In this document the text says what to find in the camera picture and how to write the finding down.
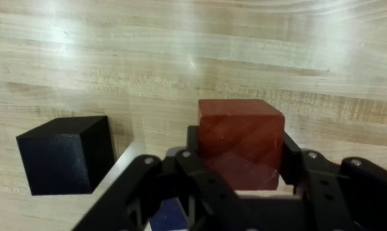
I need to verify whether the black wooden block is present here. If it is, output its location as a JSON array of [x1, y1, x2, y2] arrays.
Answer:
[[16, 114, 117, 196]]

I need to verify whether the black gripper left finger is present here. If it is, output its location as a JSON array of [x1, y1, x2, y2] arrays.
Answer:
[[71, 124, 247, 231]]

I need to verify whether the orange wooden block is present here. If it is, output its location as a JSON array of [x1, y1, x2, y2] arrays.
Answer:
[[197, 97, 287, 192]]

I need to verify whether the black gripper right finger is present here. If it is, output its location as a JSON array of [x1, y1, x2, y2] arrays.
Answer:
[[278, 130, 387, 231]]

